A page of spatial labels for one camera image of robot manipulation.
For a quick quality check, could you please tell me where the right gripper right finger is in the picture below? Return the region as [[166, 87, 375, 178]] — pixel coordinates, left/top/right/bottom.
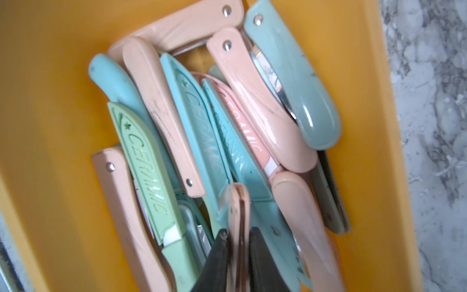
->
[[249, 227, 290, 292]]

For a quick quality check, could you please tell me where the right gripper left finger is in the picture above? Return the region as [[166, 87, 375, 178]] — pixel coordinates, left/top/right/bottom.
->
[[192, 229, 231, 292]]

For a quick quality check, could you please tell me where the pink folding fruit knife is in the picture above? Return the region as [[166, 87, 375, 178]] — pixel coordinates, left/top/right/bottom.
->
[[227, 182, 251, 292]]

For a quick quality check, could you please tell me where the green ceramic knife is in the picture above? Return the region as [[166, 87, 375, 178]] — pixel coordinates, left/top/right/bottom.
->
[[107, 102, 199, 292]]

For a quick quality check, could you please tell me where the pink ceramic knife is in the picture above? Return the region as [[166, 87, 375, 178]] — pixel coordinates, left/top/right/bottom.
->
[[191, 72, 284, 182]]

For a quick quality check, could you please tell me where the teal folding knife right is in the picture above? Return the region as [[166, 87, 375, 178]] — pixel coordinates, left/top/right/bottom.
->
[[244, 1, 342, 150]]

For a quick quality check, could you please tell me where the yellow storage box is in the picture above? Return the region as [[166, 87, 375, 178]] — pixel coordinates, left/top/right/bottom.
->
[[1, 1, 423, 292]]

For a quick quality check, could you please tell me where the pink folding knife long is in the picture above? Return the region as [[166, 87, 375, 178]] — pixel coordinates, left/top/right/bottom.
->
[[122, 36, 206, 198]]

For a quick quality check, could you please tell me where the pink folding knife top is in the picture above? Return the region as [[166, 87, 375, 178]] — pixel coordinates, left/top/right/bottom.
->
[[107, 1, 244, 63]]

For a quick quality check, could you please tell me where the teal handle knife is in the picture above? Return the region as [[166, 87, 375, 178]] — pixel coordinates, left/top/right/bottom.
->
[[88, 54, 182, 193]]

